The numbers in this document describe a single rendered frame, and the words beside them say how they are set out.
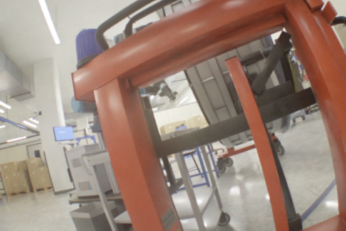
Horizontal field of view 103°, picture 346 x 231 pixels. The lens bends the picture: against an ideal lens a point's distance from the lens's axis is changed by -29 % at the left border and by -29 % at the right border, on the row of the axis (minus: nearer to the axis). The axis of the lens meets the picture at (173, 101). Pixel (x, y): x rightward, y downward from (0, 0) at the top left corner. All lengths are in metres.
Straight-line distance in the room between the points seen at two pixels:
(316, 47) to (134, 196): 0.60
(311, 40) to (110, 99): 0.55
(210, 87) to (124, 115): 0.59
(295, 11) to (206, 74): 0.62
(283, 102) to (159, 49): 0.35
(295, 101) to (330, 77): 0.13
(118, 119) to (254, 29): 0.44
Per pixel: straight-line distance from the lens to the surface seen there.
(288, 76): 1.03
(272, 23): 0.53
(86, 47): 0.69
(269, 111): 0.53
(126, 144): 0.53
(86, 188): 2.00
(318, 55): 0.48
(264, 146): 0.49
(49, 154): 5.92
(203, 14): 0.50
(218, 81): 0.98
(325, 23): 0.55
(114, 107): 0.55
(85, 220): 1.51
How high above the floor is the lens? 0.65
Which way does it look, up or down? 11 degrees up
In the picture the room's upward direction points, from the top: 18 degrees counter-clockwise
